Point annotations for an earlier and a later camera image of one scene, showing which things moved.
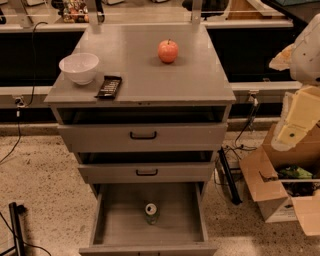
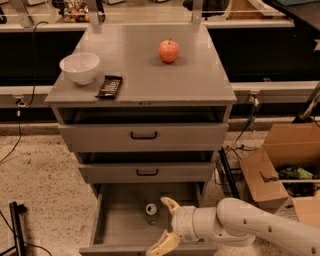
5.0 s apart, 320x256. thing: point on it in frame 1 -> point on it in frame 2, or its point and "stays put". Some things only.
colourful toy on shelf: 75,11 stays put
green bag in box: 295,172 stays put
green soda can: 151,213 stays put
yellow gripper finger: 301,108 -> 163,245
